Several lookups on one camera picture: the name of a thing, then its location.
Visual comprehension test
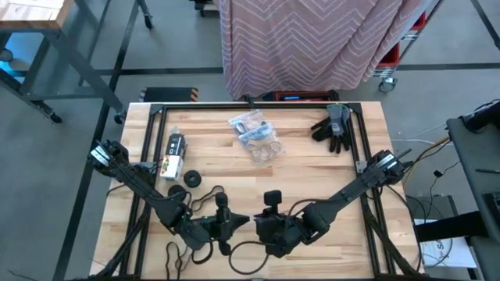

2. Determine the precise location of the chrome wire rack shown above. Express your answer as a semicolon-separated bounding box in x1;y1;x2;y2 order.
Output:
369;0;446;94

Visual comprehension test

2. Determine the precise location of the wooden workbench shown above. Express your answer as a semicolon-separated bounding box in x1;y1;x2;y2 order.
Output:
0;0;128;125

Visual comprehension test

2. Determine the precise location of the wide blue rubber band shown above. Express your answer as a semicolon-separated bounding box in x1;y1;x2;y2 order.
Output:
237;124;273;144

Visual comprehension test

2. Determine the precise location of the white printed box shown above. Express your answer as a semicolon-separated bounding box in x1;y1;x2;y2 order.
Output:
420;235;478;270

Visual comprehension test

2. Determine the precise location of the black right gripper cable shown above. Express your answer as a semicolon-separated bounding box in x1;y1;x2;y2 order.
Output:
228;240;270;276

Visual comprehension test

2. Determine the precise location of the grey-backed work glove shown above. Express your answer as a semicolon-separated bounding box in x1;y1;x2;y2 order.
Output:
326;103;352;155

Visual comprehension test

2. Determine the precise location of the black white zipper bag box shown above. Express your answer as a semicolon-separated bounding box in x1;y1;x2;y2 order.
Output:
159;133;188;183

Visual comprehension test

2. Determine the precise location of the black floor stand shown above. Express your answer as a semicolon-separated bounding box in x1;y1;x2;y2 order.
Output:
193;0;220;19

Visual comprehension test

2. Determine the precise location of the black cable with plug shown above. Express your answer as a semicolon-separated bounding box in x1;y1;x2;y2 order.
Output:
427;160;462;204

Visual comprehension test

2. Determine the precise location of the black aluminium table frame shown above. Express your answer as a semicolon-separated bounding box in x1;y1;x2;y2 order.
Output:
89;101;425;281

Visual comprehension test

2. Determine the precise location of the black caster leg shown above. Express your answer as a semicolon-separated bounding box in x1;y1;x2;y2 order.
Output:
134;0;155;30

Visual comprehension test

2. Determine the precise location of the black side desk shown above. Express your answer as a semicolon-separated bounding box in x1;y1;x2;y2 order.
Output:
446;99;500;281

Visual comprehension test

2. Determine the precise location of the black work glove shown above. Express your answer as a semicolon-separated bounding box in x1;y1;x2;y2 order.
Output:
310;116;334;143

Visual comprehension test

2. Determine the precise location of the blue wire spool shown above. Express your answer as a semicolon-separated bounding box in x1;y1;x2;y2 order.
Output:
183;170;202;188

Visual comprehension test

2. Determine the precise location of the black yellow striped floor box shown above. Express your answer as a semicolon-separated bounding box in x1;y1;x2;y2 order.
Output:
138;86;200;104

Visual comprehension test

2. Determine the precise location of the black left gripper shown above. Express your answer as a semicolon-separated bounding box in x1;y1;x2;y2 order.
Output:
183;191;251;257

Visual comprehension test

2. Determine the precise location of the black red equipment case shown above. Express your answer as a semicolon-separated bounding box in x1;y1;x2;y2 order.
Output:
269;89;341;103

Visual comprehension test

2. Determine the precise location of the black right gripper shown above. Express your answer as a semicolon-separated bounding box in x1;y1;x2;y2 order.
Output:
253;190;313;258

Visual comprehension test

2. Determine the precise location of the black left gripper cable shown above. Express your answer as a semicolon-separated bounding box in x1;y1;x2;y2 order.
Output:
190;240;215;265

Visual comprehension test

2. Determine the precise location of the yellow cable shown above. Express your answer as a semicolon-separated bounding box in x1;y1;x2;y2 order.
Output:
404;135;451;187

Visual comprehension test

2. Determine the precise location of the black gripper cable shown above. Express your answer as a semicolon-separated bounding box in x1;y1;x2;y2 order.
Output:
228;240;270;276
190;240;215;265

